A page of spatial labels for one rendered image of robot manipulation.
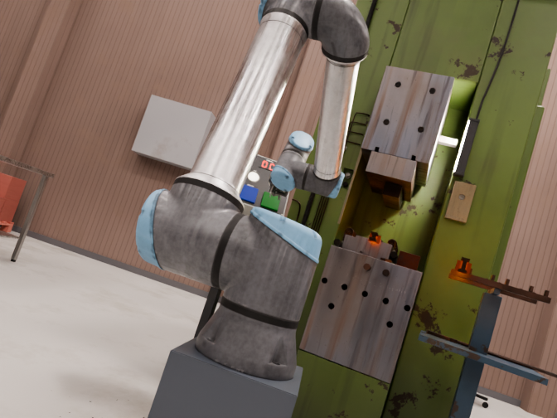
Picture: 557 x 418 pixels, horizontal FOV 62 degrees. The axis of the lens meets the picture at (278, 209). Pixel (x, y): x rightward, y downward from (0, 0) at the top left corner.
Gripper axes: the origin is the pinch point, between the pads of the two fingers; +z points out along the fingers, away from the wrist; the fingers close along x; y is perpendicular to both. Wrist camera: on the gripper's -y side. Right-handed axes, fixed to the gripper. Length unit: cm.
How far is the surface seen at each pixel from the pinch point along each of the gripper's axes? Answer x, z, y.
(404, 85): 40, -30, -57
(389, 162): 44, -13, -26
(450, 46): 58, -38, -86
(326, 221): 30.1, 21.0, -9.9
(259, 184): -6.3, 5.7, -5.8
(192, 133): -82, 319, -291
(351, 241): 38.2, 7.8, 5.6
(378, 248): 48.8, 3.1, 7.6
